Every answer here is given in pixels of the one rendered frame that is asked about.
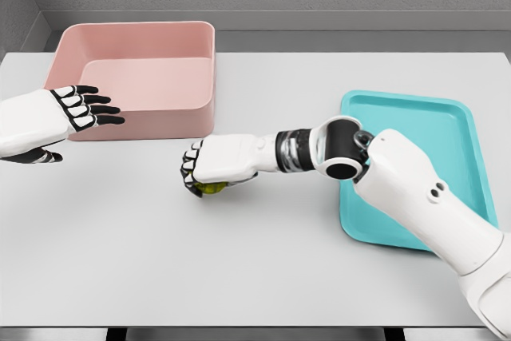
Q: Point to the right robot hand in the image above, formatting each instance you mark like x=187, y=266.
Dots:
x=217, y=159

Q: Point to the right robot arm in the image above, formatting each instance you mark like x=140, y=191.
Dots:
x=399, y=181

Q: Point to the yellow-green tennis ball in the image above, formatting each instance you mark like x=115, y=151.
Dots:
x=210, y=188

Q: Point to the blue tray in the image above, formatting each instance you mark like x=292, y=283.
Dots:
x=435, y=133

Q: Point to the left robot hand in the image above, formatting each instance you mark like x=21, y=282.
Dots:
x=36, y=115

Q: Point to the pink basket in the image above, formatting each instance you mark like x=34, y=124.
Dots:
x=147, y=77

